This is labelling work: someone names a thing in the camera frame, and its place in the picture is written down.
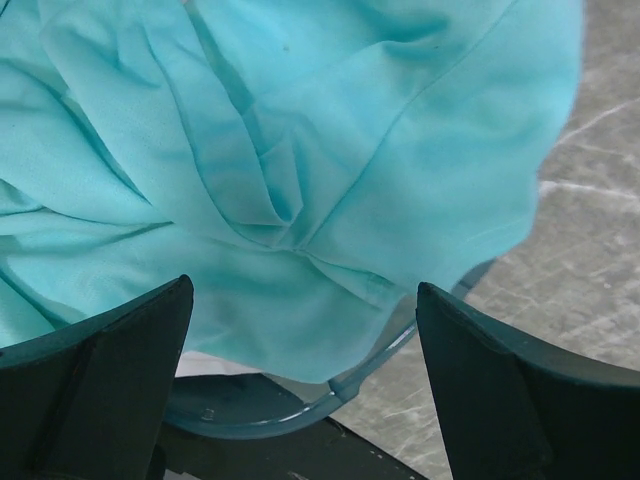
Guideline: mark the black mounting beam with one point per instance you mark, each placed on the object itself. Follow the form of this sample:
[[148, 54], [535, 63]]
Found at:
[[324, 451]]

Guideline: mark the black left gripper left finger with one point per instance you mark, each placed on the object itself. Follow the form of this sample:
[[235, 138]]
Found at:
[[88, 401]]

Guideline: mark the turquoise t-shirt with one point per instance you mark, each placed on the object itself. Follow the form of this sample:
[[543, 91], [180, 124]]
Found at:
[[306, 163]]

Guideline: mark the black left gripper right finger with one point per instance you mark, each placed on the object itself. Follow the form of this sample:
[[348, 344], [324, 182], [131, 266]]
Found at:
[[512, 406]]

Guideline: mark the white t-shirt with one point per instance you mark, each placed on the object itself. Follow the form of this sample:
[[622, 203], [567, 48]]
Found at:
[[193, 364]]

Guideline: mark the clear blue plastic bin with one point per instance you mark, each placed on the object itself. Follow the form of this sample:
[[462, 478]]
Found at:
[[253, 406]]

